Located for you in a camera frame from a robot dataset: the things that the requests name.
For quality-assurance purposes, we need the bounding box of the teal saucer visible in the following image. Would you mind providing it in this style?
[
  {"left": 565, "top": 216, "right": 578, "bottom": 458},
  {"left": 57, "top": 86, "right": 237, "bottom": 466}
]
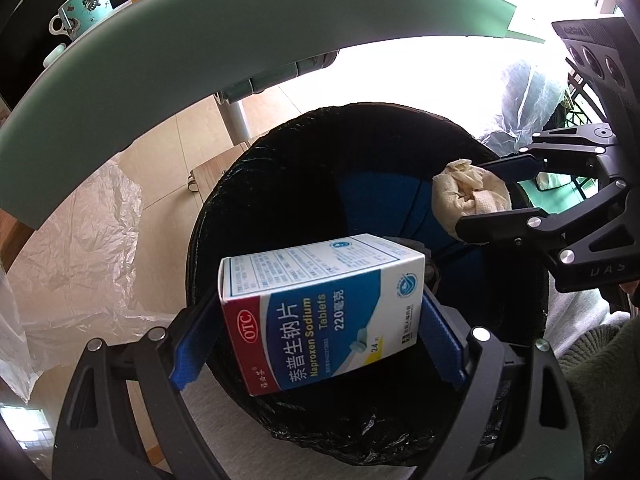
[{"left": 42, "top": 0, "right": 132, "bottom": 69}]

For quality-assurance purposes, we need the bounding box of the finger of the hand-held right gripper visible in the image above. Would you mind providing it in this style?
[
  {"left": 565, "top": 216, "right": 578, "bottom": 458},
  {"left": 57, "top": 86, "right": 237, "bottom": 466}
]
[
  {"left": 482, "top": 125, "right": 618, "bottom": 181},
  {"left": 457, "top": 180, "right": 628, "bottom": 261}
]

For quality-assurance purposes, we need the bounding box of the green table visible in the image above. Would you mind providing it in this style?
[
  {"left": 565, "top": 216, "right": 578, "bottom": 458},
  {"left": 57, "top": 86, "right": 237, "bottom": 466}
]
[{"left": 0, "top": 0, "right": 548, "bottom": 231}]

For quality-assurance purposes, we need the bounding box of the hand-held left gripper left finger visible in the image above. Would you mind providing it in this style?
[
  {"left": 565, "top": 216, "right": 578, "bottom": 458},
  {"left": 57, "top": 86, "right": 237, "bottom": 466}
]
[{"left": 52, "top": 292, "right": 228, "bottom": 480}]

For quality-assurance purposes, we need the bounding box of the wooden board with metal ring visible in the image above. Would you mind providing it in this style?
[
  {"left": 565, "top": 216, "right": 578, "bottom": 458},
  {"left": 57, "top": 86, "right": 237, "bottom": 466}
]
[{"left": 187, "top": 141, "right": 257, "bottom": 207}]

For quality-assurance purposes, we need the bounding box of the teal patterned cup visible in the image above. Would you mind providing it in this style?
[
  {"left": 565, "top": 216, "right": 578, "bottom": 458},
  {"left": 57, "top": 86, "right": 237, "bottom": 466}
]
[{"left": 49, "top": 0, "right": 116, "bottom": 41}]

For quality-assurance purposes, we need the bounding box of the black metal rack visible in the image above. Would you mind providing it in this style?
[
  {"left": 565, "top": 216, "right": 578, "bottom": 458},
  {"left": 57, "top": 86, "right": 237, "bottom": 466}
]
[{"left": 564, "top": 57, "right": 608, "bottom": 127}]

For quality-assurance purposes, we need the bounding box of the grey cloth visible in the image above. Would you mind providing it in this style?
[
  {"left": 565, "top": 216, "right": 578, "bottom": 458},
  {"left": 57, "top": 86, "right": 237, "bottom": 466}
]
[{"left": 545, "top": 272, "right": 632, "bottom": 357}]

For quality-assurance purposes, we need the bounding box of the beige tissue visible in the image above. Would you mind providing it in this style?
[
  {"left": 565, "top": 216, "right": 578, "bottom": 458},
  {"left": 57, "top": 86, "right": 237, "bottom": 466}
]
[{"left": 431, "top": 158, "right": 512, "bottom": 238}]

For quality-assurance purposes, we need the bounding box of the crumpled clear plastic cover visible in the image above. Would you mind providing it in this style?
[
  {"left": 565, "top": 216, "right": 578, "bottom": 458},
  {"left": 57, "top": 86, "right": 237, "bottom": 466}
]
[{"left": 477, "top": 57, "right": 572, "bottom": 157}]

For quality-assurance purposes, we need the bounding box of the white and blue medicine box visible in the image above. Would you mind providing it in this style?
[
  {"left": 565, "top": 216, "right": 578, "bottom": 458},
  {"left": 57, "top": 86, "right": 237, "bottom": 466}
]
[{"left": 218, "top": 232, "right": 427, "bottom": 397}]

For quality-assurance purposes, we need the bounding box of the trash bin with black bag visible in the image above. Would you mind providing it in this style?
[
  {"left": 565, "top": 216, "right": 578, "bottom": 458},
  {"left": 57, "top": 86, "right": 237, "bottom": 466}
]
[{"left": 185, "top": 102, "right": 551, "bottom": 453}]

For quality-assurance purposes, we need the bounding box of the green knit sweater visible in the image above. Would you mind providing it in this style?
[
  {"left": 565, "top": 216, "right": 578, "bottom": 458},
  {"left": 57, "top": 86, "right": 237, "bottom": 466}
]
[{"left": 556, "top": 316, "right": 640, "bottom": 480}]

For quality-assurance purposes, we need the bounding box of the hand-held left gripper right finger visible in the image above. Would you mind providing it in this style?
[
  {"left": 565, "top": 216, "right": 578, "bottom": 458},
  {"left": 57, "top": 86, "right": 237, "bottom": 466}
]
[{"left": 422, "top": 287, "right": 586, "bottom": 480}]

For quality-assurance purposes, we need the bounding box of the large clear plastic bag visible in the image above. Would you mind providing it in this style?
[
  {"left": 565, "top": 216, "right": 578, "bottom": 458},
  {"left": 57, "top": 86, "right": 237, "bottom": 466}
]
[{"left": 0, "top": 160, "right": 177, "bottom": 406}]

